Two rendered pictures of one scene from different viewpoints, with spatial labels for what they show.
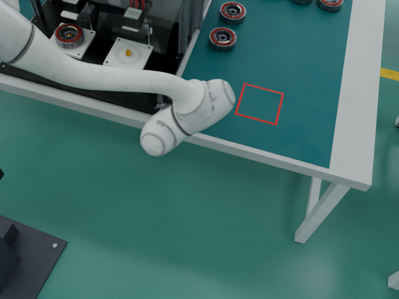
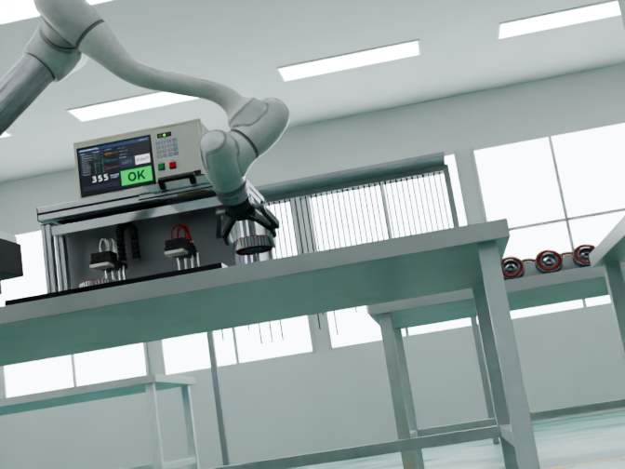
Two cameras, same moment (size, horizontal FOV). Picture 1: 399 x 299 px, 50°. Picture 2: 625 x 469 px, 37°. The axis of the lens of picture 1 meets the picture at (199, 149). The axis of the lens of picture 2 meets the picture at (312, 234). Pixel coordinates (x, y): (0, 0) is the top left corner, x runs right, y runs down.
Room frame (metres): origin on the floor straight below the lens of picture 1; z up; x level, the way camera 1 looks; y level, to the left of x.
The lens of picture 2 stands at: (-1.64, 0.03, 0.30)
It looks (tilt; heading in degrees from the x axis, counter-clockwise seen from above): 11 degrees up; 357
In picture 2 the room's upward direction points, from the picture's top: 9 degrees counter-clockwise
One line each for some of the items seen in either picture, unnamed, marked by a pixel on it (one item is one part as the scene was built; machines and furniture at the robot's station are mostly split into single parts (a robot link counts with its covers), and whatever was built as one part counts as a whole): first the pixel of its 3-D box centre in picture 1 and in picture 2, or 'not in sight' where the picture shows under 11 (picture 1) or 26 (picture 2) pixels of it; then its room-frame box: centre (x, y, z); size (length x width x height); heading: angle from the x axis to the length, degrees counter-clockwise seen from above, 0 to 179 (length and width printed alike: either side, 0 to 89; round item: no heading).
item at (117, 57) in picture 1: (128, 56); not in sight; (1.14, 0.32, 0.78); 0.15 x 0.15 x 0.01; 80
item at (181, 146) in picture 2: not in sight; (157, 174); (1.48, 0.37, 1.22); 0.44 x 0.39 x 0.20; 80
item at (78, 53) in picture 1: (70, 40); not in sight; (1.18, 0.56, 0.78); 0.15 x 0.15 x 0.01; 80
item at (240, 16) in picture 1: (232, 12); not in sight; (1.47, -0.07, 0.77); 0.11 x 0.11 x 0.04
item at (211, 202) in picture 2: not in sight; (139, 215); (1.26, 0.42, 1.03); 0.62 x 0.01 x 0.03; 80
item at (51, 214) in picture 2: not in sight; (158, 209); (1.48, 0.38, 1.09); 0.68 x 0.44 x 0.05; 80
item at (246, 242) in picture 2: not in sight; (253, 245); (0.95, 0.07, 0.82); 0.11 x 0.11 x 0.04
